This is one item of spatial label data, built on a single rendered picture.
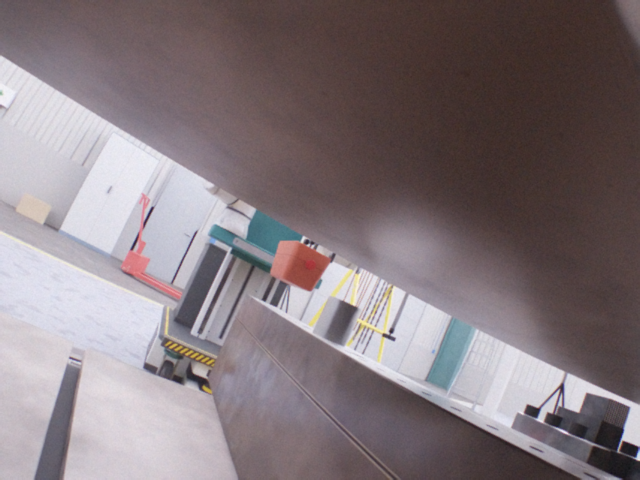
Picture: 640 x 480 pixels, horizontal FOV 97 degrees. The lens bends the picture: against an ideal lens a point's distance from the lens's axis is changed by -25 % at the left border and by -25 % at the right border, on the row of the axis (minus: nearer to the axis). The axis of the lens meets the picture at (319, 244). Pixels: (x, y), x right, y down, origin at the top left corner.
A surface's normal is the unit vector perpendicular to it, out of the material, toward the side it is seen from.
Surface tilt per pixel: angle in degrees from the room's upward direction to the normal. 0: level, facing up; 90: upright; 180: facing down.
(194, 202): 90
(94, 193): 90
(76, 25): 180
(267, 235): 90
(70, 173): 90
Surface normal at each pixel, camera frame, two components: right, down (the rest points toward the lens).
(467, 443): -0.83, -0.45
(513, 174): -0.41, 0.89
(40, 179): 0.62, 0.14
